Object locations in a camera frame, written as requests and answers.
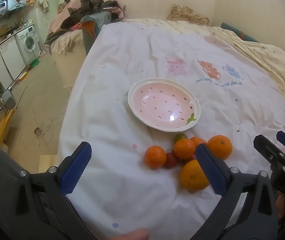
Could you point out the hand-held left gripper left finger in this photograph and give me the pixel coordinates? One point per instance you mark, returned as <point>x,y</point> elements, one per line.
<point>76,170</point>

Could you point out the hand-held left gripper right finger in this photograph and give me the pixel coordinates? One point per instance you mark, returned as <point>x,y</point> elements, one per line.
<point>211,172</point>

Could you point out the large yellowish orange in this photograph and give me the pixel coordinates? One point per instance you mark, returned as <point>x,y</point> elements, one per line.
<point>191,177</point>

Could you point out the small orange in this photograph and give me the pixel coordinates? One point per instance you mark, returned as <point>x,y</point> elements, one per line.
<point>155,157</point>
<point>198,140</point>

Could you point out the pink strawberry pattern plate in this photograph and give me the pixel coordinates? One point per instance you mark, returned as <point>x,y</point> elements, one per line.
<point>162,103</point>

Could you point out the person's right hand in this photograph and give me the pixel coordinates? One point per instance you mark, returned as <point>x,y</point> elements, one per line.
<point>282,207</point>

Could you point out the person's left hand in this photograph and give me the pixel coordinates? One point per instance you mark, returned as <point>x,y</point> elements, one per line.
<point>130,235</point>

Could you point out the cardboard box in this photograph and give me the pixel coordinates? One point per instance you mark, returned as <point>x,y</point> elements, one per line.
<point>48,163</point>

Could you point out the red cherry tomato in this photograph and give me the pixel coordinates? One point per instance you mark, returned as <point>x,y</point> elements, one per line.
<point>170,160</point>

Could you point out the green grape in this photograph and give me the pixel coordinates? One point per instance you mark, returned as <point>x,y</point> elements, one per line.
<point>179,137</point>

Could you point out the pale yellow floral quilt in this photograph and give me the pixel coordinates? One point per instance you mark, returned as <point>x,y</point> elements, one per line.
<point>270,52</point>

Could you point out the grey metal plate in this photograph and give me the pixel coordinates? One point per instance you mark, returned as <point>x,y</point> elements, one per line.
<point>8,100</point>

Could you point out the green headed mop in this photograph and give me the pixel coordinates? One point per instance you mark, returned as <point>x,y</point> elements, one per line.
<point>35,63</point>

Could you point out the white printed blanket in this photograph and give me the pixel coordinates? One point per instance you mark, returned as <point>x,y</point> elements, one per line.
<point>132,67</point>

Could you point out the teal pillow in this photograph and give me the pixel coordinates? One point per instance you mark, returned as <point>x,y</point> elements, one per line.
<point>235,32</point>

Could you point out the white kitchen cabinet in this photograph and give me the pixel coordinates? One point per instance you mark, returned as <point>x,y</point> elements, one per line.
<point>7,57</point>

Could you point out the white washing machine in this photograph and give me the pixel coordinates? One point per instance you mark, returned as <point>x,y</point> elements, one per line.
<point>27,42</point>

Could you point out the grey and orange bag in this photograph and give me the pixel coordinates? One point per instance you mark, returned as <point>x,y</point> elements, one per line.
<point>92,27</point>

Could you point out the brown floral pillow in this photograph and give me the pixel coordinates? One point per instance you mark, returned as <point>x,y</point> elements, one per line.
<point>187,13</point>

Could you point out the pile of clothes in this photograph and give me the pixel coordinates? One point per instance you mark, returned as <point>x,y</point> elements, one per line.
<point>87,7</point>

